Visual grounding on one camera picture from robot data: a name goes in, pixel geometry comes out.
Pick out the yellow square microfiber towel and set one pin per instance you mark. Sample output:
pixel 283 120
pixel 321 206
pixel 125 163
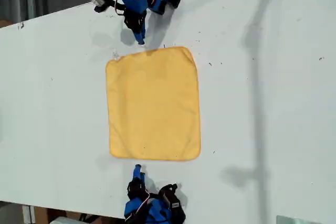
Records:
pixel 153 103

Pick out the white box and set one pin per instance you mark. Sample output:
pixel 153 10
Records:
pixel 64 220

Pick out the brown cardboard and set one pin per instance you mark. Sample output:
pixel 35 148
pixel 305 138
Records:
pixel 43 213

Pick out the black camera stalk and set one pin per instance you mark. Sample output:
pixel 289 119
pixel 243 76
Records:
pixel 153 196
pixel 115 5

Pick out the black labelled camera box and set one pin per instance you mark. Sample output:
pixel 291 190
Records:
pixel 170 195

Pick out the white post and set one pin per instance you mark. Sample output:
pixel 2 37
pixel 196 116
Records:
pixel 28 214

